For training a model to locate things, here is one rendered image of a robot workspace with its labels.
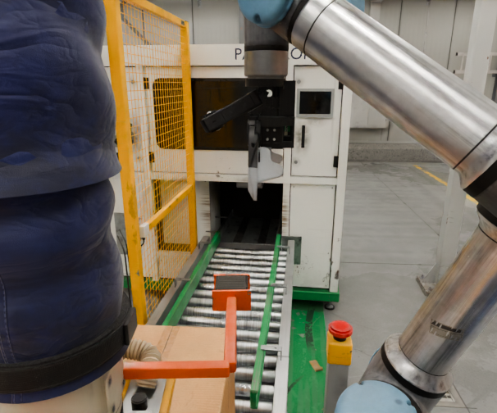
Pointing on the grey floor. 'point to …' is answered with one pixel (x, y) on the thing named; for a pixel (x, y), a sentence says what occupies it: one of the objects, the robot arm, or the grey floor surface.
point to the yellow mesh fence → (114, 35)
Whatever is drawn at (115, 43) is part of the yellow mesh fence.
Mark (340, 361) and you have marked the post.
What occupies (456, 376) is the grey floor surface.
